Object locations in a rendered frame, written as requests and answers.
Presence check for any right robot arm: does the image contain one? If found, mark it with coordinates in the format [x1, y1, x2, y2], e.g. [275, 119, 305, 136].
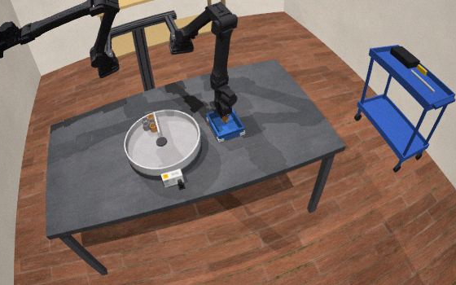
[0, 0, 120, 76]

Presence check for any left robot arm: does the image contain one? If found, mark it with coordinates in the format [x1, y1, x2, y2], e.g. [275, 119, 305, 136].
[170, 2, 238, 116]

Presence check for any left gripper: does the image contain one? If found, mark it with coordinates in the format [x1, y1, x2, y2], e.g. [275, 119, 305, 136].
[210, 101, 223, 118]

